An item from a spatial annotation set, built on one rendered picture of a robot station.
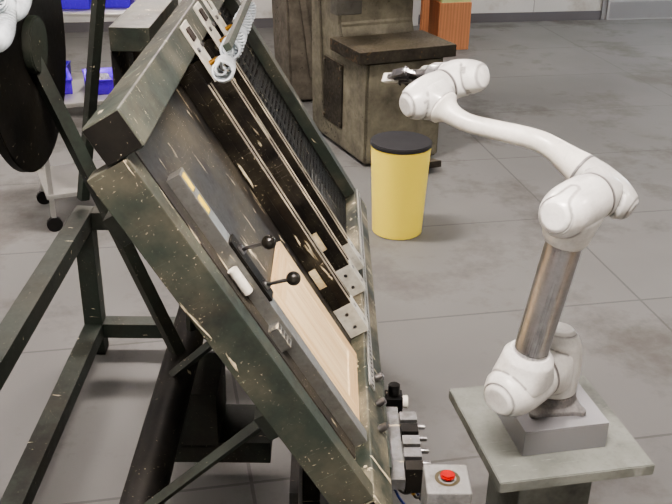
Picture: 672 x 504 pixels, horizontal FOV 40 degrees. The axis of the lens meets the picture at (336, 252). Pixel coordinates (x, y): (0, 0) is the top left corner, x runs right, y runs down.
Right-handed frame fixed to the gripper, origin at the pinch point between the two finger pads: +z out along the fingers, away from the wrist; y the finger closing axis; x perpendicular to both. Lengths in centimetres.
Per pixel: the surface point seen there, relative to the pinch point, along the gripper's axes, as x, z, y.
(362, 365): -92, -8, 20
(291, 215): -53, 11, -13
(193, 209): -66, -27, -69
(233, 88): -18, 38, -33
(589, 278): -8, 106, 278
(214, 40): -7, 36, -46
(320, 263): -64, 9, 3
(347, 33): 137, 349, 220
